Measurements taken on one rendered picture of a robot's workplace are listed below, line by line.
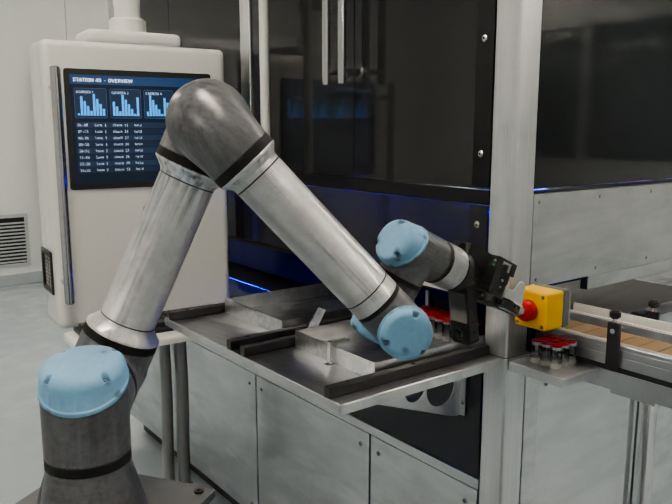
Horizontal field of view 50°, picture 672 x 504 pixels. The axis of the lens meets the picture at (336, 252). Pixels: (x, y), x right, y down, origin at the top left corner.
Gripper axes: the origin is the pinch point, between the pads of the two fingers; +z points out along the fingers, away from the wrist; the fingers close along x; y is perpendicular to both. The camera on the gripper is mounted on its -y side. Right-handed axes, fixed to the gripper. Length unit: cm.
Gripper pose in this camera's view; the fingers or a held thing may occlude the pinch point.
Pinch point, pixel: (516, 313)
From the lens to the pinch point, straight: 136.7
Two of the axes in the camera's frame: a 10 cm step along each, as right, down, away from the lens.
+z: 7.2, 3.2, 6.1
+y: 3.4, -9.4, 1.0
